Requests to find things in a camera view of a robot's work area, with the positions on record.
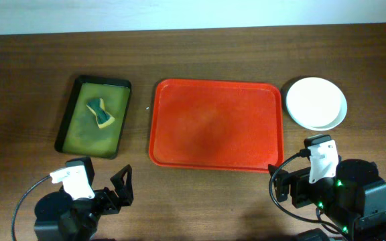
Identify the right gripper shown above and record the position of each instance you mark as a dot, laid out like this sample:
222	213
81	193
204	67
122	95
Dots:
282	191

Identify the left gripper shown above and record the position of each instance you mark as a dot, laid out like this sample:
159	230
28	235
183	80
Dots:
108	198

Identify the white plate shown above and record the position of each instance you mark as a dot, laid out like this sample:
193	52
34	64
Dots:
311	90

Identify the yellow green sponge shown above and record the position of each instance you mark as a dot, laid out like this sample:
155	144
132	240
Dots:
102	117

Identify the pale blue top plate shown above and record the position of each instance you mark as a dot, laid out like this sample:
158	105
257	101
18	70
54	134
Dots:
318	116

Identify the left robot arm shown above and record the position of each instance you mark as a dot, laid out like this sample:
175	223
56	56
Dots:
73	212

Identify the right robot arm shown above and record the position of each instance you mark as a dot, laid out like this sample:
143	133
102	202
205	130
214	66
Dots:
349	195

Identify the black tray with soapy water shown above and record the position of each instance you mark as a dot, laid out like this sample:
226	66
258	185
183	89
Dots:
78	133

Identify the red plastic tray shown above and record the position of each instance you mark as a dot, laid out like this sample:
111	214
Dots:
215	124

